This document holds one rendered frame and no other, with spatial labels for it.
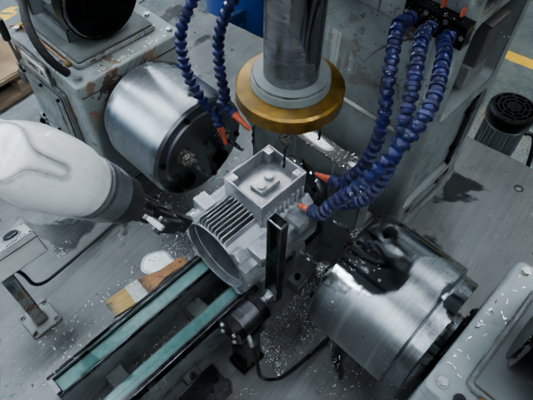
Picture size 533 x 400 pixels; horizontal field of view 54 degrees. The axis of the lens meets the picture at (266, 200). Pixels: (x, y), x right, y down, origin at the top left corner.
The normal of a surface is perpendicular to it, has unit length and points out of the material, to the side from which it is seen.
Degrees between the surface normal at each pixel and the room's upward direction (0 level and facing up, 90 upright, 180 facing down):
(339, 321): 69
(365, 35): 90
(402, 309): 28
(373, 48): 90
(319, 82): 0
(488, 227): 0
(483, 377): 0
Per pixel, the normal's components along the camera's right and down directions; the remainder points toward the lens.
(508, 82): 0.02, -0.59
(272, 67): -0.65, 0.61
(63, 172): 0.84, 0.18
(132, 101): -0.36, -0.21
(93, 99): 0.72, 0.57
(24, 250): 0.63, 0.19
